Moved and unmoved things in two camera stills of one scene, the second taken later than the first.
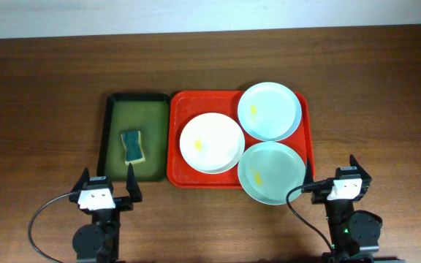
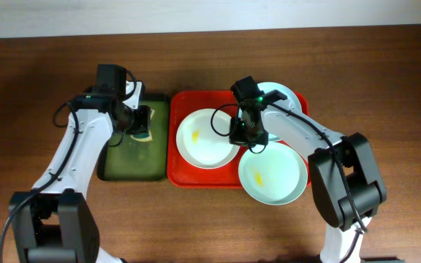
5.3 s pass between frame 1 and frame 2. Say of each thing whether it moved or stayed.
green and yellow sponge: moved
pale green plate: stayed
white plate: moved
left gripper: moved
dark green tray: stayed
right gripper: moved
